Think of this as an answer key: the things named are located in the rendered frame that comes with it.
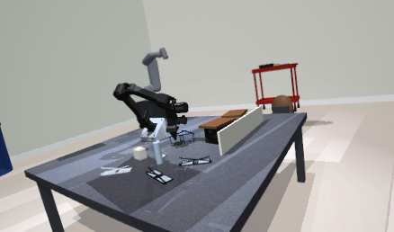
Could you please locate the pale blue tapered cylinder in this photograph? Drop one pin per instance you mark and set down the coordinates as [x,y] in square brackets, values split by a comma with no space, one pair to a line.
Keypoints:
[157,152]

